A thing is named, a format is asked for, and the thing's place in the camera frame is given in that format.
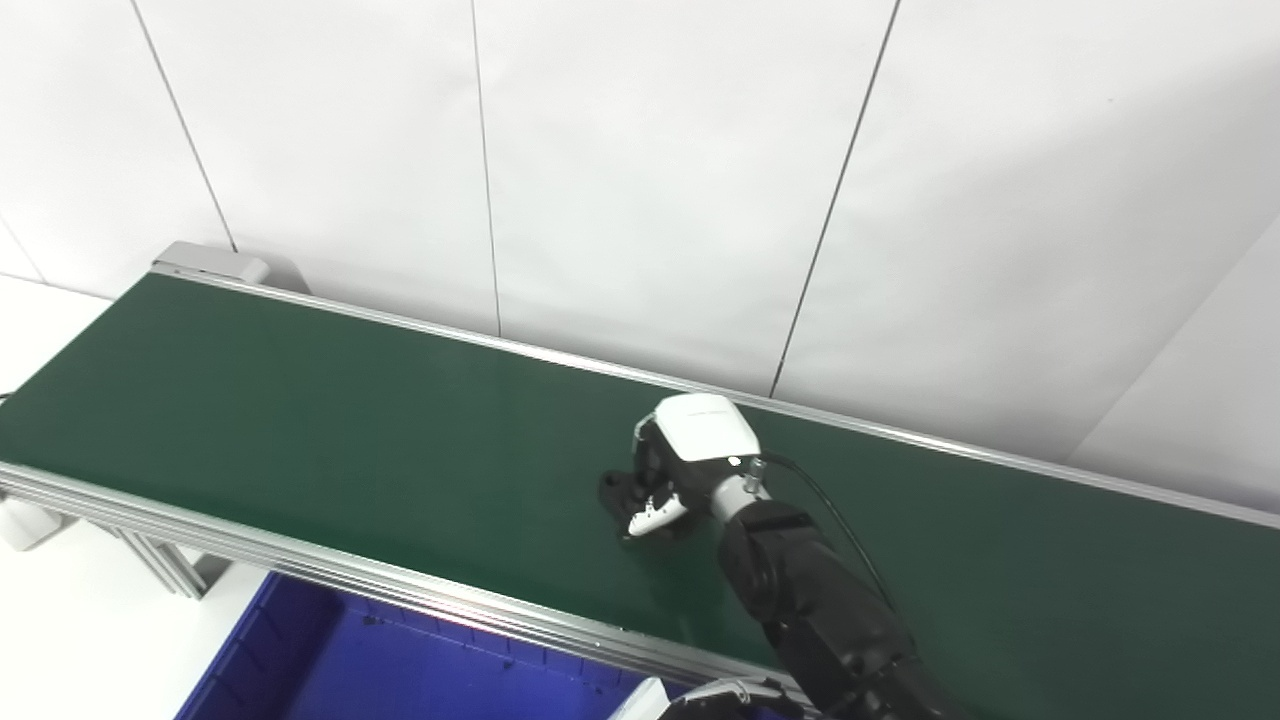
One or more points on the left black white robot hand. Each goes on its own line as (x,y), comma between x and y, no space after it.
(700,702)

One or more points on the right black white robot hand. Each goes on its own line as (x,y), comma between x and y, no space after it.
(705,430)

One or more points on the black flange part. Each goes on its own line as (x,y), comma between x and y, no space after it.
(618,497)

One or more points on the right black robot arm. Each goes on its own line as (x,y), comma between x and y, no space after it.
(820,610)

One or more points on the blue plastic bin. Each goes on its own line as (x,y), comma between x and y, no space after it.
(400,670)

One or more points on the green conveyor belt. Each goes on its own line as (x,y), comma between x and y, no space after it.
(350,585)
(350,430)

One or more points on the grey conveyor motor housing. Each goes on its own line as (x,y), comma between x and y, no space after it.
(215,262)

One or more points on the aluminium conveyor leg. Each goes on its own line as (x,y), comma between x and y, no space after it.
(165,565)

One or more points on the white conveyor end block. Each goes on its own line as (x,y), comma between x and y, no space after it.
(30,522)

